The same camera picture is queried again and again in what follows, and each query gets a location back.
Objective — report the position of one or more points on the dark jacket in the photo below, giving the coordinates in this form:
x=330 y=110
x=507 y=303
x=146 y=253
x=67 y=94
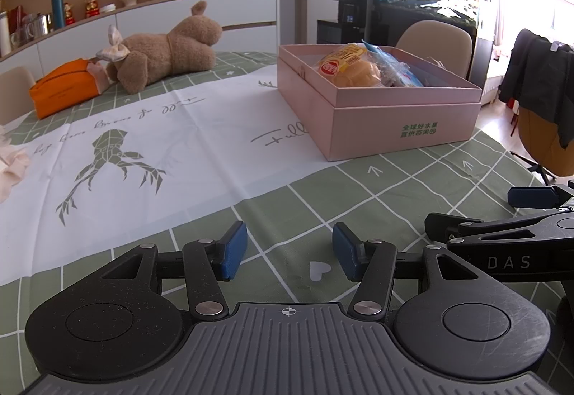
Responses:
x=538 y=68

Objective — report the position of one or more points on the white tumbler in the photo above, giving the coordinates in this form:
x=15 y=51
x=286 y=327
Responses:
x=4 y=34

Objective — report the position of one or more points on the clear bread bun packet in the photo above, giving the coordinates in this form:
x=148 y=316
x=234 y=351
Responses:
x=354 y=70

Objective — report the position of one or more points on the pink cardboard box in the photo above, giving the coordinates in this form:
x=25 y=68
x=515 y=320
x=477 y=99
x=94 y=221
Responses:
x=381 y=126

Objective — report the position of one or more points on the black water dispenser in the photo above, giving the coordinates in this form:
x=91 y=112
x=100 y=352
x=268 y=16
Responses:
x=343 y=23

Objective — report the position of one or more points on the brown teddy bear plush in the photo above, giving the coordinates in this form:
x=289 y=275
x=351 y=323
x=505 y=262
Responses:
x=179 y=50

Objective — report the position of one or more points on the steel pot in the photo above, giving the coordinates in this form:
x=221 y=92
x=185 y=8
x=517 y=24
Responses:
x=38 y=25

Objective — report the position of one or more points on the pale plastic bag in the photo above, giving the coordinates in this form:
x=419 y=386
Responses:
x=11 y=166

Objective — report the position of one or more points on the blue thermos bottle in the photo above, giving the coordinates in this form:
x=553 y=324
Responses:
x=57 y=7

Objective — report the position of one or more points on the green checked tablecloth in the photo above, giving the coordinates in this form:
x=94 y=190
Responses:
x=426 y=180

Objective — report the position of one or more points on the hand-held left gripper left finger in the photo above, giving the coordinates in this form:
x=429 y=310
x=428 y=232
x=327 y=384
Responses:
x=234 y=251

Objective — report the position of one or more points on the fish tank with black stand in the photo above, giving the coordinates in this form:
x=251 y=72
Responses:
x=385 y=14

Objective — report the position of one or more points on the red figurine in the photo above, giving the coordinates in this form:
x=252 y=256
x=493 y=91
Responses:
x=68 y=15
x=93 y=6

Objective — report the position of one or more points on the small white bowl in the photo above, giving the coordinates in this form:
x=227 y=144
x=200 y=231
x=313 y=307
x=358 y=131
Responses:
x=108 y=8

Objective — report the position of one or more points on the black tripod stand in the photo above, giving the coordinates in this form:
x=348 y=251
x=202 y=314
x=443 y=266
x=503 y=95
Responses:
x=536 y=166

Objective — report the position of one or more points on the orange chair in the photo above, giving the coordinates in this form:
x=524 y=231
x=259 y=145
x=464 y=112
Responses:
x=542 y=144

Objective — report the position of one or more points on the beige upholstered chair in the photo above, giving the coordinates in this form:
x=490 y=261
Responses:
x=439 y=43
x=15 y=95

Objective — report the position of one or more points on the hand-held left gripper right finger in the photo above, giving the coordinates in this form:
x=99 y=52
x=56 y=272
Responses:
x=344 y=251

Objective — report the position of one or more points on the white printed table runner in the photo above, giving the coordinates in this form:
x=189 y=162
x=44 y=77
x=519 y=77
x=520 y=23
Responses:
x=202 y=144

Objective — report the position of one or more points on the orange tissue box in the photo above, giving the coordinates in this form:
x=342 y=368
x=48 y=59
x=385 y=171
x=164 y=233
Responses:
x=62 y=90

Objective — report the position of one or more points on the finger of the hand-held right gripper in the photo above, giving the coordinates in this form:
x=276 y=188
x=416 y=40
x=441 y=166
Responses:
x=533 y=196
x=441 y=225

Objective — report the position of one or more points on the clear blue label packet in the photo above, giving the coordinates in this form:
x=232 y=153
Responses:
x=399 y=70

